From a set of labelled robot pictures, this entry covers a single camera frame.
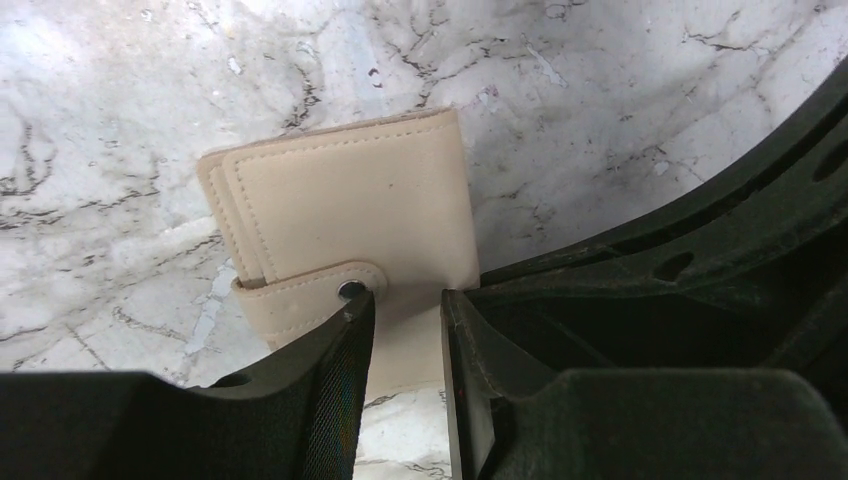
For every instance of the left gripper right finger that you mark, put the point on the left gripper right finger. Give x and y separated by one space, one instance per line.
512 417

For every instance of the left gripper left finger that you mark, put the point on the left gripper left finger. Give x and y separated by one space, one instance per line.
295 414

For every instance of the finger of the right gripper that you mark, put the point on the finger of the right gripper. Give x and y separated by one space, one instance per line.
747 270

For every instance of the beige leather card holder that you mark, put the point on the beige leather card holder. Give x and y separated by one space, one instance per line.
382 204

